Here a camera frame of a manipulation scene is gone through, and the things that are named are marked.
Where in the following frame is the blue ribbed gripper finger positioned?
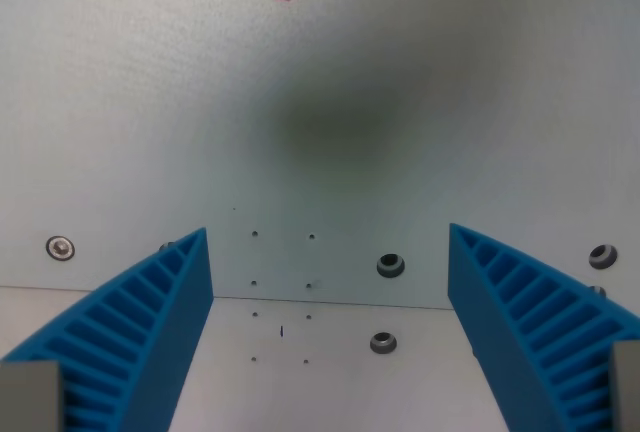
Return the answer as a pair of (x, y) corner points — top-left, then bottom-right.
(0, 227), (215, 432)
(447, 222), (640, 432)

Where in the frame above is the dark countersunk bolt hole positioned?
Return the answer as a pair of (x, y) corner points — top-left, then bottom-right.
(588, 244), (619, 270)
(369, 331), (399, 355)
(375, 252), (406, 279)

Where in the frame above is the silver screw with washer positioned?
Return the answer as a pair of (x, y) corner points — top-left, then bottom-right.
(45, 235), (77, 263)

